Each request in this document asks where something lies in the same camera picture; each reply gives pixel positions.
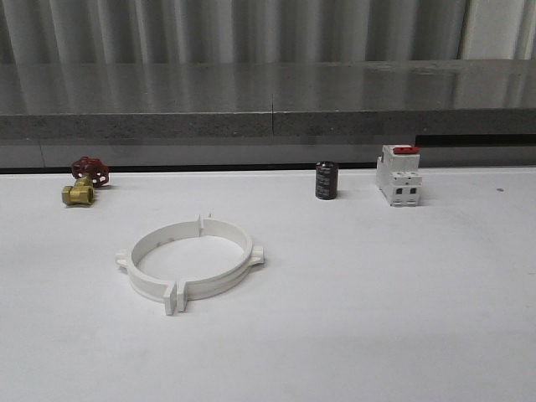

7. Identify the grey pleated curtain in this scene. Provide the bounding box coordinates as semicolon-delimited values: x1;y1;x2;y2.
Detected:
1;1;535;64

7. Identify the white circuit breaker red switch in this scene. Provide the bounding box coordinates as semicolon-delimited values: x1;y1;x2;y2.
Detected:
376;145;422;207

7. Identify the brass valve red handwheel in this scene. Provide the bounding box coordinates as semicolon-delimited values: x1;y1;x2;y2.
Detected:
62;156;109;205

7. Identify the black cylindrical capacitor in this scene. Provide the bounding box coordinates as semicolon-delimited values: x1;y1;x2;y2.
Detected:
315;161;338;200

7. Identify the grey stone counter ledge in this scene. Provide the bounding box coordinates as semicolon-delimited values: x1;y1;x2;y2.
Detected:
1;60;535;171

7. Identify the white half pipe clamp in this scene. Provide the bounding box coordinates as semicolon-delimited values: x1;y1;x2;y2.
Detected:
173;217;265;312
116;216;203;316

